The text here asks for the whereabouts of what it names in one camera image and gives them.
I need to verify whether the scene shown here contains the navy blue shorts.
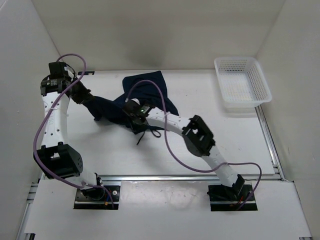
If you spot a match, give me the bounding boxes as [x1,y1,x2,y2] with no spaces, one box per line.
[83,70,179,138]

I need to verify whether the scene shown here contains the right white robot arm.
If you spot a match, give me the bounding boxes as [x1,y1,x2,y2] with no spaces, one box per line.
[123,99,245,201]

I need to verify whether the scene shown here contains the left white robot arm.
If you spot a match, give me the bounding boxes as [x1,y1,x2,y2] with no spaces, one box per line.
[33,61,105,200]

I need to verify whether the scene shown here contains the white front cover board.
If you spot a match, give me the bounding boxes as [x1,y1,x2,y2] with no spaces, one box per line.
[25,180,311,240]

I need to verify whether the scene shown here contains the white plastic mesh basket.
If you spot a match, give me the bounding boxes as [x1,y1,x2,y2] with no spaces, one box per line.
[214,56,272,109]

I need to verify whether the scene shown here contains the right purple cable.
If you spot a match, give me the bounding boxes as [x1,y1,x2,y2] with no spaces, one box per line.
[124,79,263,211]

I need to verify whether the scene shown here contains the purple cable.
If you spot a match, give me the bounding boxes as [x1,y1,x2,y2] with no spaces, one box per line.
[124,79,263,211]
[33,53,115,210]

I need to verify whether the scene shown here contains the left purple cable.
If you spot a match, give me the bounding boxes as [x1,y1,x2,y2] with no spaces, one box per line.
[33,53,115,210]

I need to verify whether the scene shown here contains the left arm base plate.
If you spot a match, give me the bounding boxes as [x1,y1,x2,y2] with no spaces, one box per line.
[73,182,121,210]

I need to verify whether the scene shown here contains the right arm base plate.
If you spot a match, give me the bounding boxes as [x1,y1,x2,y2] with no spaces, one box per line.
[207,184,253,212]

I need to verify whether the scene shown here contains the aluminium rail front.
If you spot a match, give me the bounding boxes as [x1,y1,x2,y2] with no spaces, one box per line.
[101,174,282,181]

